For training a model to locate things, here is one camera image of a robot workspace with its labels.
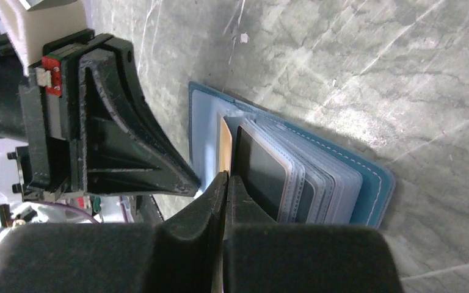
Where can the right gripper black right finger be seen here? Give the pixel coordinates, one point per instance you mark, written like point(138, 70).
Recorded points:
point(262, 255)

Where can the blue card holder wallet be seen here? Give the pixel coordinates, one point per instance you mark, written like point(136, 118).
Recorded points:
point(328, 185)

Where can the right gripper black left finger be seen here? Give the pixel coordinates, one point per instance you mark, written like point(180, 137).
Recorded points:
point(178, 255)

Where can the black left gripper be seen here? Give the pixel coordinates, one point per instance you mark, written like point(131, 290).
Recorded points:
point(124, 150)

